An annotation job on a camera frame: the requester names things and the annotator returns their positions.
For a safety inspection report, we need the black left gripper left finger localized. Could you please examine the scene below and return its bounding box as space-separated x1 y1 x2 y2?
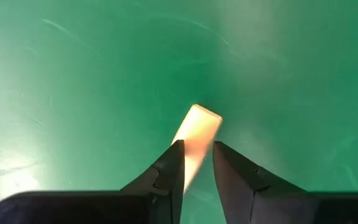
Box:
0 139 186 224

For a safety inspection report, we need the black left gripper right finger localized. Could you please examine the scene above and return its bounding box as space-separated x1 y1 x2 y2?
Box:
212 141 358 224

